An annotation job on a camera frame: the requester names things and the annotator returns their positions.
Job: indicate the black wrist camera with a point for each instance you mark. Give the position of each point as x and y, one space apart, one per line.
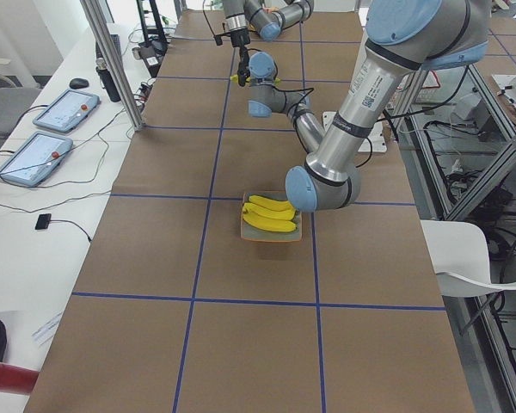
219 39

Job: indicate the blue teach pendant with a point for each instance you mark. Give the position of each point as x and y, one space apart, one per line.
67 111
36 159

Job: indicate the yellow banana top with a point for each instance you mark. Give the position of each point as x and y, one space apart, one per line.
272 225

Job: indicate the red cylinder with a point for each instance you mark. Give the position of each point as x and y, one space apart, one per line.
17 380

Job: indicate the yellow banana carried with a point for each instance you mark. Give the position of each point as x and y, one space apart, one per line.
271 204

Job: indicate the white chair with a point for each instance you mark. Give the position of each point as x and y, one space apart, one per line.
459 255

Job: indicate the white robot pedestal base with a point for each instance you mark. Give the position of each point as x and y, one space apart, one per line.
376 140

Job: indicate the small black puck device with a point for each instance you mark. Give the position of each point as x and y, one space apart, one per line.
43 221

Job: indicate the black water bottle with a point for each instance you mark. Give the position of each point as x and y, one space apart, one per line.
106 80

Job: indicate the grey square plate orange rim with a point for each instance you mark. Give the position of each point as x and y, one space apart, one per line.
250 233

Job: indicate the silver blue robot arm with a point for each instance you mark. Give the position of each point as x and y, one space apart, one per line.
239 15
400 37

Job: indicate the black computer mouse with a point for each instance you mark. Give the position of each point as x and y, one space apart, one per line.
78 83

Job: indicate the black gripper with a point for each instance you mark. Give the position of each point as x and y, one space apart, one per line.
241 40

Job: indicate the blue teach pendant far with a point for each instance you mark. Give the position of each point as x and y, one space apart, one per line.
67 111

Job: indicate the blue teach pendant near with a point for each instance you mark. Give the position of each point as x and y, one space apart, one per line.
36 159

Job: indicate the yellow banana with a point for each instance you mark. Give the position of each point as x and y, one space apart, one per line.
235 78
287 214
272 225

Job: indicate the aluminium frame post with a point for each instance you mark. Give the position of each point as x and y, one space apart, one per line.
99 27

